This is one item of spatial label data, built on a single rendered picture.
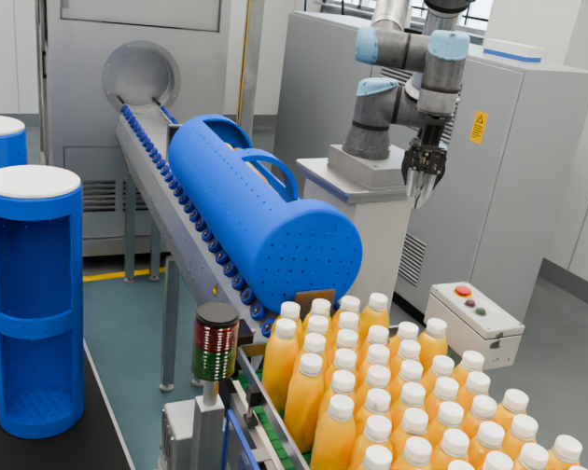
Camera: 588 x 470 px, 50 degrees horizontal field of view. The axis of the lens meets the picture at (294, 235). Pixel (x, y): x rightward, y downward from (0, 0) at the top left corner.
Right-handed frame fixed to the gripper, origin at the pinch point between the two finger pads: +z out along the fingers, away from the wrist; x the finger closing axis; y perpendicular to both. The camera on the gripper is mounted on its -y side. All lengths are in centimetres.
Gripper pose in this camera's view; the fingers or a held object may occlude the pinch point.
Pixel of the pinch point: (415, 201)
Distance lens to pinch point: 137.3
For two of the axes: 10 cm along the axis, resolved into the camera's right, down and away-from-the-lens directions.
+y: -1.7, 3.6, -9.2
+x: 9.8, 1.7, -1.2
